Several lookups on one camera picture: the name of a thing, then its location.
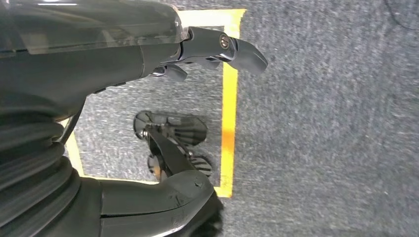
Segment ribbed grey left arm sleeve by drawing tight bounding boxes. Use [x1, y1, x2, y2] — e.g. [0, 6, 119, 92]
[0, 111, 82, 237]

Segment yellow floor tape square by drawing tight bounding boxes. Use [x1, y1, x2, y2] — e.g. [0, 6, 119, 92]
[60, 8, 247, 198]

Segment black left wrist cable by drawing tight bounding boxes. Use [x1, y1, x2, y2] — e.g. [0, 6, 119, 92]
[60, 108, 85, 145]

